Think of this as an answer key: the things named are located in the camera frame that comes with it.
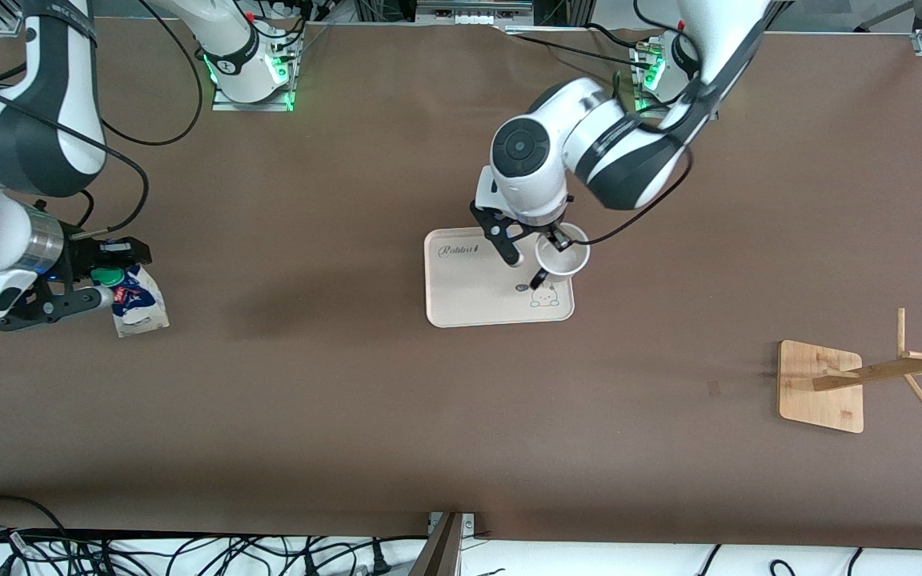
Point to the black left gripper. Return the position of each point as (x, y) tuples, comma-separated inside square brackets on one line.
[(559, 238)]

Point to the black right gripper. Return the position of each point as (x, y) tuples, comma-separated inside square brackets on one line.
[(83, 258)]

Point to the blue white milk carton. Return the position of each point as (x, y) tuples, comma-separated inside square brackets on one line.
[(141, 312)]

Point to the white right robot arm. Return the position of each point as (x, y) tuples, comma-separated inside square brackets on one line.
[(29, 120)]

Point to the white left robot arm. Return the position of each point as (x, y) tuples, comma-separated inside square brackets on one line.
[(613, 152)]

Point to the wooden cup rack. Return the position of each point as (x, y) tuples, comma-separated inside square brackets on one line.
[(817, 400)]

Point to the cream rabbit print tray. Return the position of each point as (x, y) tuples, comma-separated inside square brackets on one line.
[(477, 300)]

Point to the grey power strip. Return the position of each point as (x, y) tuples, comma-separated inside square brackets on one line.
[(473, 12)]

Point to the brown table cover sheet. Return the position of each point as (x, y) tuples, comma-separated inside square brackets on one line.
[(349, 400)]

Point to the black power plug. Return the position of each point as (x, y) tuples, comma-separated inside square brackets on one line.
[(381, 564)]

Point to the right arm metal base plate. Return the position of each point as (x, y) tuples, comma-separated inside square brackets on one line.
[(225, 106)]

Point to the dark aluminium bar with bracket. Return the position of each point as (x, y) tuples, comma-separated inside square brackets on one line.
[(441, 552)]

